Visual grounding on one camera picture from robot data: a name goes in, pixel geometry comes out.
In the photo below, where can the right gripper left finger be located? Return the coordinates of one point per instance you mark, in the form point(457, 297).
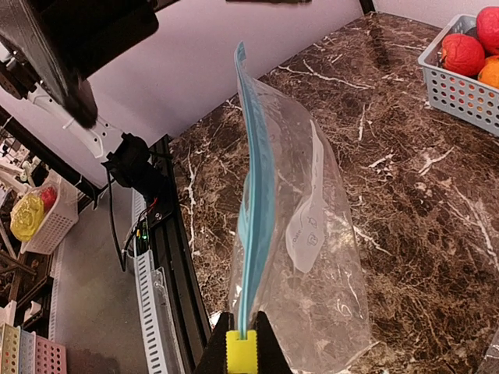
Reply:
point(213, 360)

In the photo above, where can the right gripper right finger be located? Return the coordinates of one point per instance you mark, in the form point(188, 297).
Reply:
point(270, 358)

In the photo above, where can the clear zip top bag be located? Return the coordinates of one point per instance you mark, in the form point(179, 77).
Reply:
point(295, 256)

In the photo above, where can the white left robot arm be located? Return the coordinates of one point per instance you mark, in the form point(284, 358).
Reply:
point(49, 49)

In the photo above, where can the pastel perforated baskets stack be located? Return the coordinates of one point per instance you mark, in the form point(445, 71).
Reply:
point(24, 352)

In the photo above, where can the white basket with yellow toy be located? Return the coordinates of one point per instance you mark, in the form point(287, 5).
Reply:
point(44, 216)

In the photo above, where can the blue plastic basket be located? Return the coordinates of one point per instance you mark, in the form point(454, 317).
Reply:
point(458, 95)

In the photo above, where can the orange fruit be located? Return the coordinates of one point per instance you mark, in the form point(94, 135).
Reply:
point(489, 74)

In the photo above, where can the red apple front left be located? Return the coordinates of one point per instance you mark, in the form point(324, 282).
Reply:
point(462, 54)

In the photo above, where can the red apple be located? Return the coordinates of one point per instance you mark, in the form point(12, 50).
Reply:
point(462, 54)
point(487, 28)

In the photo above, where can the red apple top left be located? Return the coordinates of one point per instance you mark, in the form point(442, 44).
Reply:
point(487, 28)

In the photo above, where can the white slotted cable duct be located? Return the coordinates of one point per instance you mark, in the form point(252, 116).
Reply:
point(158, 330)

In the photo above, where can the black front rail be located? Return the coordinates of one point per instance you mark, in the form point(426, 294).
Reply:
point(172, 253)

